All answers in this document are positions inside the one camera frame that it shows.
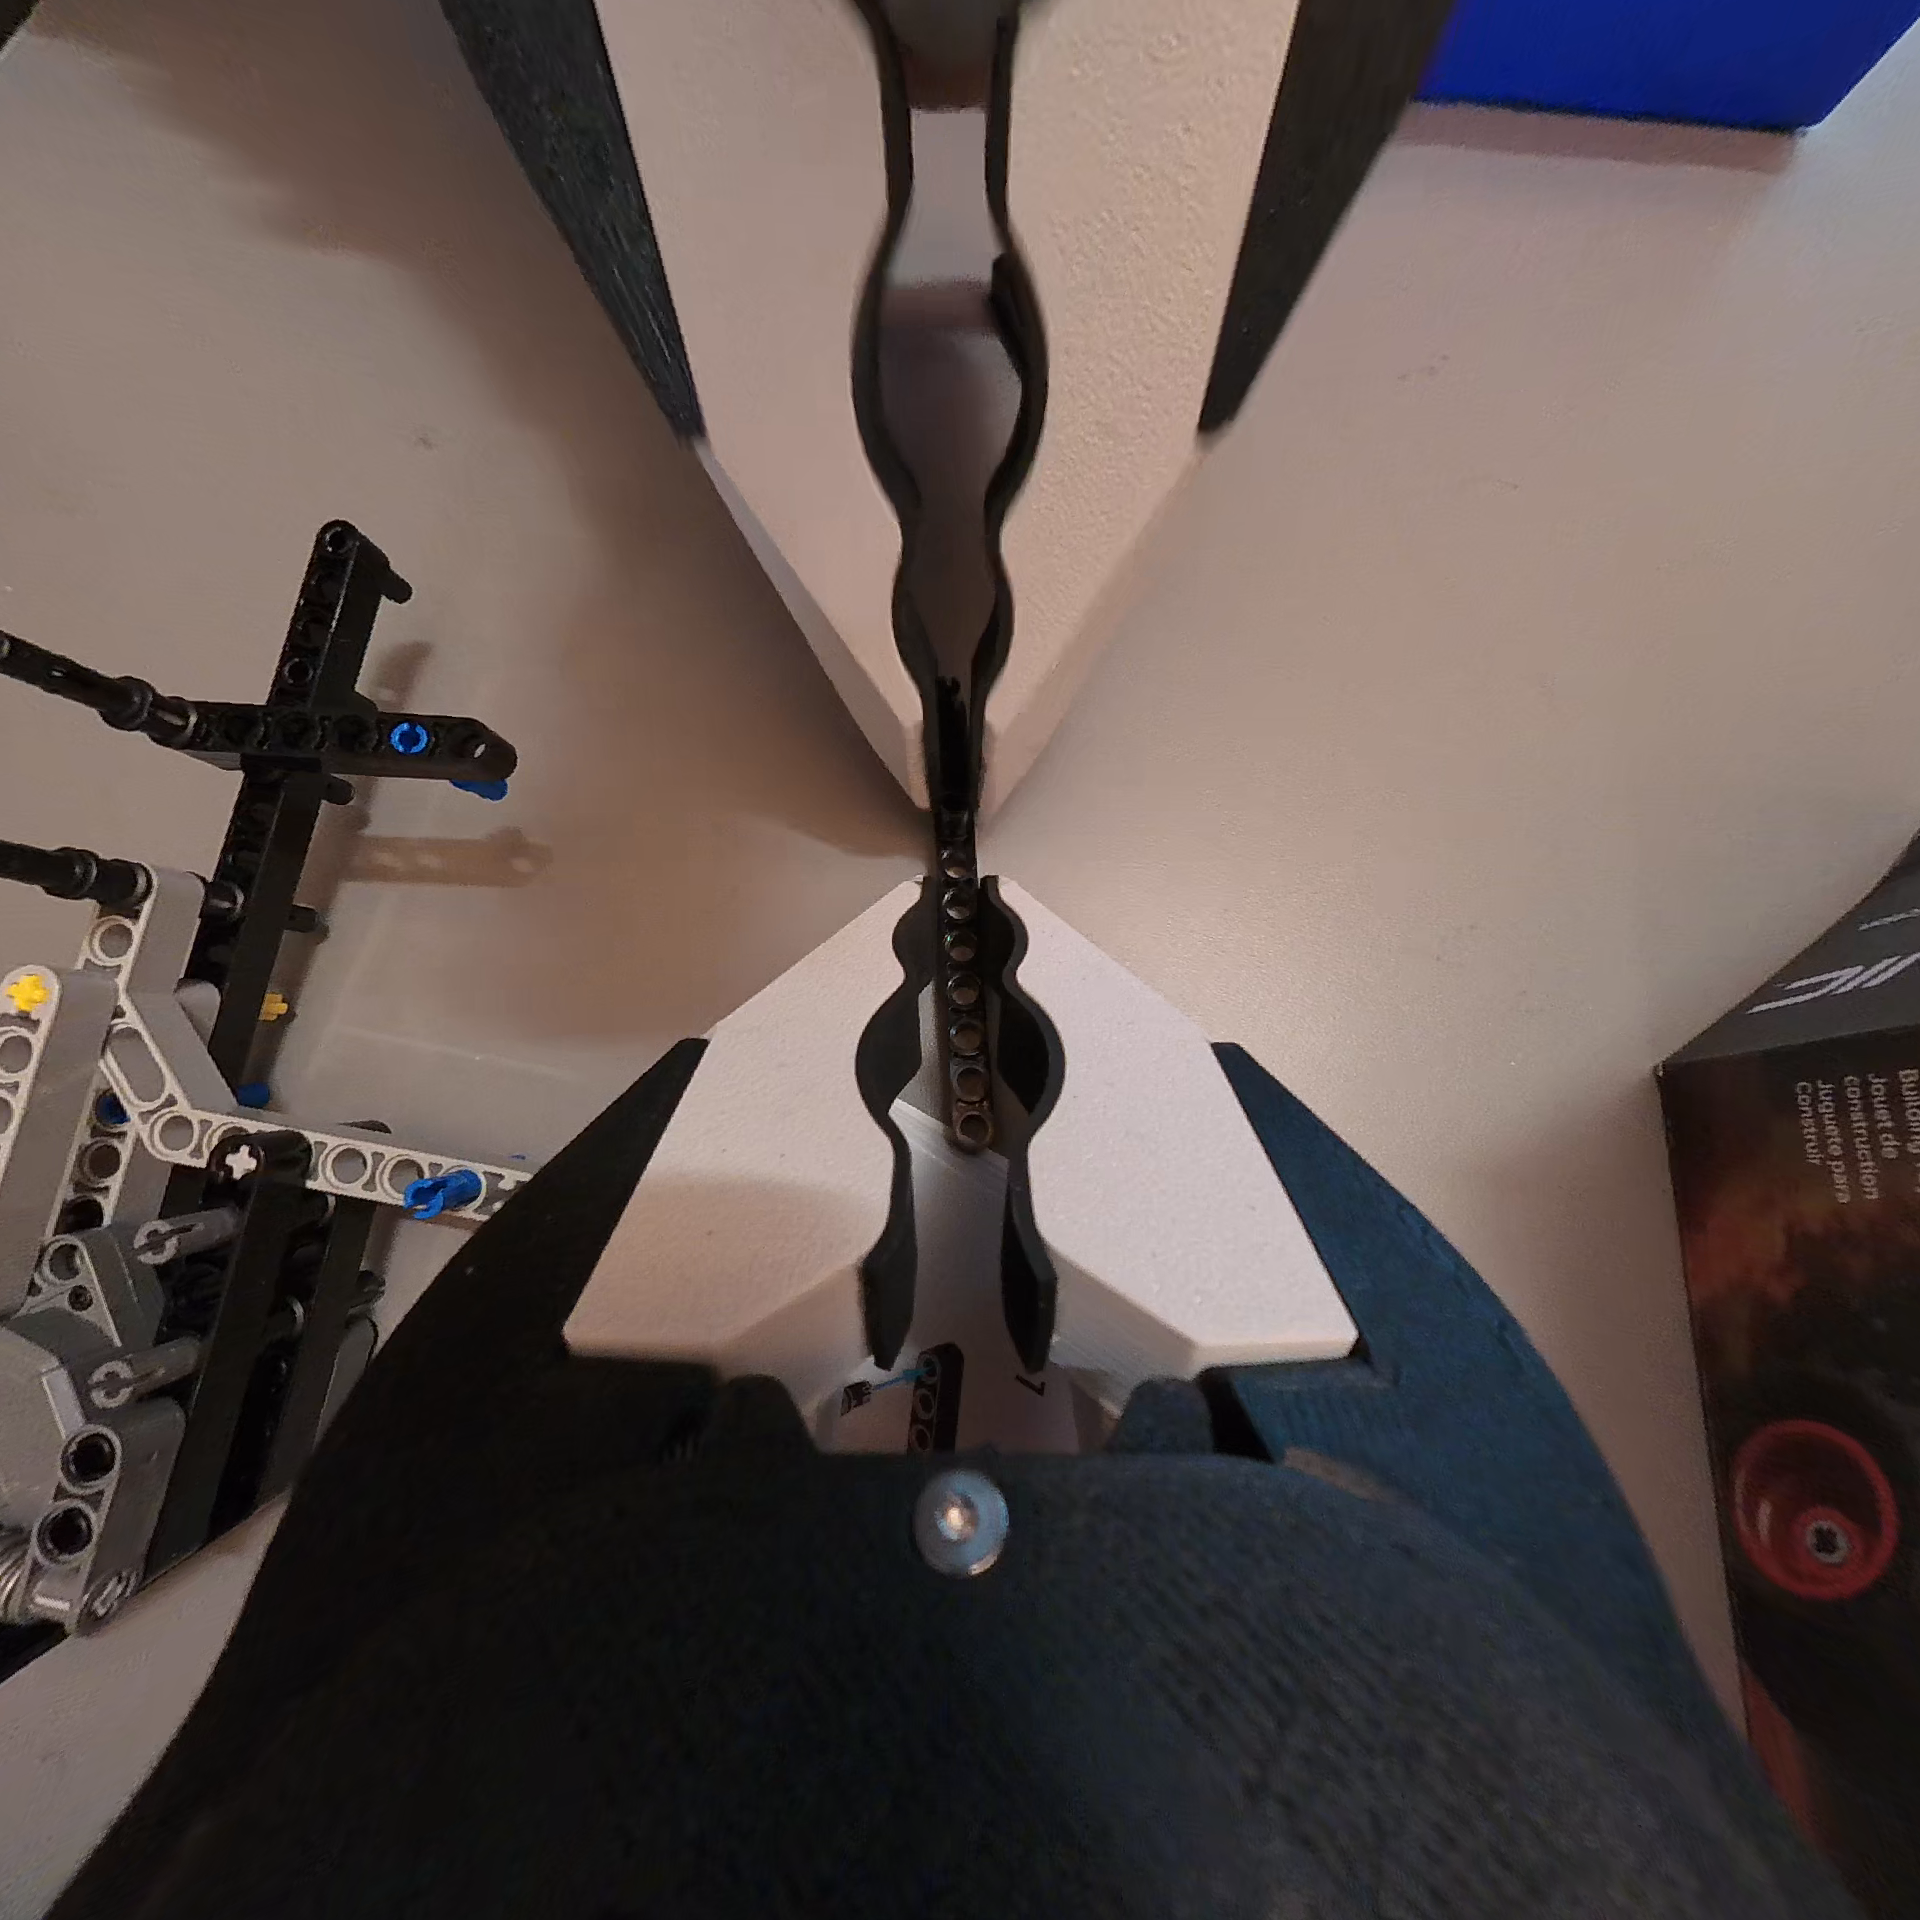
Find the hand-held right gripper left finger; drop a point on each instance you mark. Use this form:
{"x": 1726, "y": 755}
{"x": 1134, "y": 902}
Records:
{"x": 691, "y": 1200}

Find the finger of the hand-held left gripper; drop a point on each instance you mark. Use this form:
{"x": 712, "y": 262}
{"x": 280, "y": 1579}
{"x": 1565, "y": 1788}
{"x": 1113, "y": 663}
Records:
{"x": 1126, "y": 300}
{"x": 751, "y": 300}

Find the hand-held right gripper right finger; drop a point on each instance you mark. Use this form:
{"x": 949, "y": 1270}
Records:
{"x": 1200, "y": 1200}

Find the black holed toy beam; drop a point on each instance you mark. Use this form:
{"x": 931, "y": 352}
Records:
{"x": 960, "y": 974}

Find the blue plastic bin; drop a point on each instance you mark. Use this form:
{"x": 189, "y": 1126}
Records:
{"x": 1622, "y": 54}

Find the black toy set box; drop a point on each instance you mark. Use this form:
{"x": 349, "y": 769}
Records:
{"x": 1800, "y": 1277}

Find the partly built toy brick model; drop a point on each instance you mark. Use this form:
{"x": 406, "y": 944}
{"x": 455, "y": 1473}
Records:
{"x": 68, "y": 1350}

